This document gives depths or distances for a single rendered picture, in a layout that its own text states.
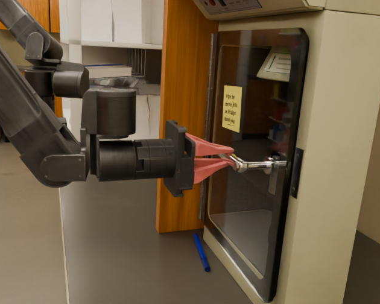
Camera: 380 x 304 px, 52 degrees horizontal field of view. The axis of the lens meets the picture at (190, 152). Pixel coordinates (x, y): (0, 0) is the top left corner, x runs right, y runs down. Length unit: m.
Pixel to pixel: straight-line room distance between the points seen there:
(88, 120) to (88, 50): 2.15
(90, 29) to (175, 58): 1.05
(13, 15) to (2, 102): 0.41
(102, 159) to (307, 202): 0.28
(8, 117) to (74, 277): 0.36
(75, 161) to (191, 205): 0.45
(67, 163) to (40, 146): 0.04
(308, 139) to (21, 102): 0.37
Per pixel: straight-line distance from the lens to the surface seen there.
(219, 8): 0.70
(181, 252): 0.84
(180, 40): 0.82
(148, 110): 1.76
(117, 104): 0.51
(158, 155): 0.53
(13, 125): 0.53
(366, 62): 0.56
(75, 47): 1.57
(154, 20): 1.85
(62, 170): 0.52
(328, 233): 0.61
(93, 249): 0.85
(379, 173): 1.04
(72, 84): 0.82
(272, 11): 0.57
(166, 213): 0.90
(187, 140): 0.55
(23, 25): 0.89
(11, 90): 0.53
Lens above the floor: 1.36
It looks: 15 degrees down
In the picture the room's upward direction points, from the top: 3 degrees clockwise
